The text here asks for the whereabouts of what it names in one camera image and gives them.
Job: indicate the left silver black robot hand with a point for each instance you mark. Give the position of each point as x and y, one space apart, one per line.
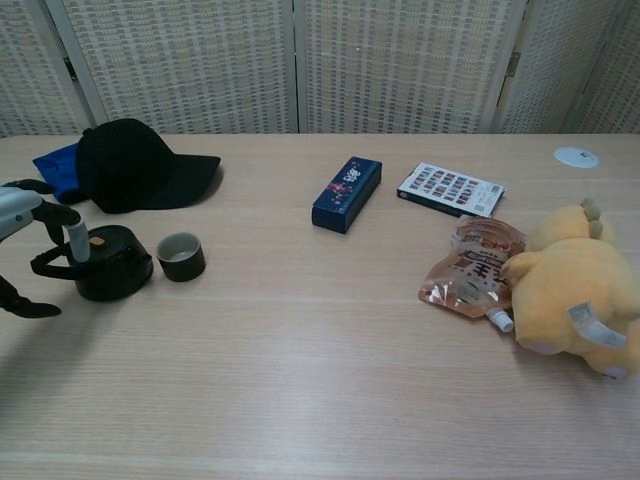
17 210

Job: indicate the small black teapot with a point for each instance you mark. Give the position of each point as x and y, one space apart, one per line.
115 270

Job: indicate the dark ceramic teacup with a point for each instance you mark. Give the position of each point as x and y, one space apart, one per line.
181 260

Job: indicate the blue folded cloth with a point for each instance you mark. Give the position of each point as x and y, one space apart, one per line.
55 167

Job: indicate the black baseball cap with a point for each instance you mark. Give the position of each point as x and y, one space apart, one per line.
135 170

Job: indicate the metal screen hinge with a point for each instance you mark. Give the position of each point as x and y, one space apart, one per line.
69 68
515 63

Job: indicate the woven folding screen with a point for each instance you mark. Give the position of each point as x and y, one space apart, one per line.
200 65

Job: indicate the navy blue rectangular box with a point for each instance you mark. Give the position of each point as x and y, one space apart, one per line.
345 197

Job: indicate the flat box with colour swatches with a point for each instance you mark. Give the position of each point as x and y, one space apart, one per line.
450 189

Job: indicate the orange drink pouch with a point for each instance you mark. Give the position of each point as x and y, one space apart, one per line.
470 275

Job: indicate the yellow plush toy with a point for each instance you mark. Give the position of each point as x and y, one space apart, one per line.
570 285

